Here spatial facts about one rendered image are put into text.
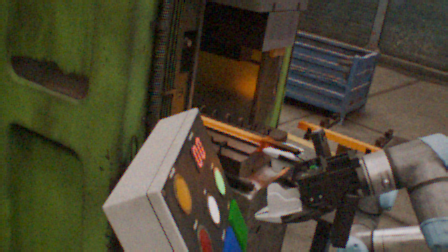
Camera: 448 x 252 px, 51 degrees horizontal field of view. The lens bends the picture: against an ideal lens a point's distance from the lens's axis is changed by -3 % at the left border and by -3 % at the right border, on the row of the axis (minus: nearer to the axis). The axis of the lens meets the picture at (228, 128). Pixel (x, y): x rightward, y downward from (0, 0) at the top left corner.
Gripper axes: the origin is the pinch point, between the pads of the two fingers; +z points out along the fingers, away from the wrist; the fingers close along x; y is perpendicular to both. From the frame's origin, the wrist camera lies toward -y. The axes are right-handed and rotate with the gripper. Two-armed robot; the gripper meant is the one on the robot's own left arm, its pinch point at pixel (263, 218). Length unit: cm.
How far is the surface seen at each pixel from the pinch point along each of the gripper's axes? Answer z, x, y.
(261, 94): 1, -75, 3
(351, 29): -117, -841, -134
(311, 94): -11, -412, -103
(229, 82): 10, -78, 10
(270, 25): -11.2, -37.1, 28.2
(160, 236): 7.6, 27.0, 16.3
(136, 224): 9.9, 26.9, 18.8
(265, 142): 0.9, -44.4, -2.3
